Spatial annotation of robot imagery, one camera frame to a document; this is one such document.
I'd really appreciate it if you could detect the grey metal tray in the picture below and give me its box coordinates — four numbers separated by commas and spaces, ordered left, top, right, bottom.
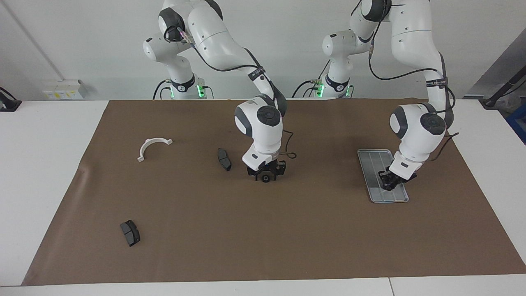
357, 149, 410, 204

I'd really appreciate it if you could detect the dark grey brake pad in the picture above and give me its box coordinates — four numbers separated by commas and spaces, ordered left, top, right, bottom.
120, 220, 141, 247
217, 148, 232, 172

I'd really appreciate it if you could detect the brown table mat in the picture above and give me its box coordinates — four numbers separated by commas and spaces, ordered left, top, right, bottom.
21, 99, 526, 286

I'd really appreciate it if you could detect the black stand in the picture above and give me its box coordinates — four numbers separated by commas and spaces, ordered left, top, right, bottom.
479, 68, 526, 111

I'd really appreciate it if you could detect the blue box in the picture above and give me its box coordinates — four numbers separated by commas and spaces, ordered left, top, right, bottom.
506, 108, 526, 145

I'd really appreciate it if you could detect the grey slanted panel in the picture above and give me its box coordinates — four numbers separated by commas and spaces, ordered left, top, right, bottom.
464, 28, 526, 99

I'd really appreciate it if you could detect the black table clamp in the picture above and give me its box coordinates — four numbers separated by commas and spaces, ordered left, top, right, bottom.
0, 87, 22, 112

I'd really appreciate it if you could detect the black base cable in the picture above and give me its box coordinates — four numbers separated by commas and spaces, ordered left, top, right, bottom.
293, 61, 331, 98
153, 80, 171, 100

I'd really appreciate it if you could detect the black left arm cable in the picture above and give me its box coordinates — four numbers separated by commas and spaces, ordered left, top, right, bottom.
368, 12, 460, 162

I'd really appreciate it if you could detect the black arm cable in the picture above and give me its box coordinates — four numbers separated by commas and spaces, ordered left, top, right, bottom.
164, 25, 297, 160
368, 12, 460, 162

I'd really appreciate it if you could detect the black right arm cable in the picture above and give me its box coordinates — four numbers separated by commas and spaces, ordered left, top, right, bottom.
164, 25, 297, 160

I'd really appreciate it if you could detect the white curved plastic bracket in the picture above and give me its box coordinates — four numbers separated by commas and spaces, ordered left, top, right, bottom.
137, 138, 173, 162

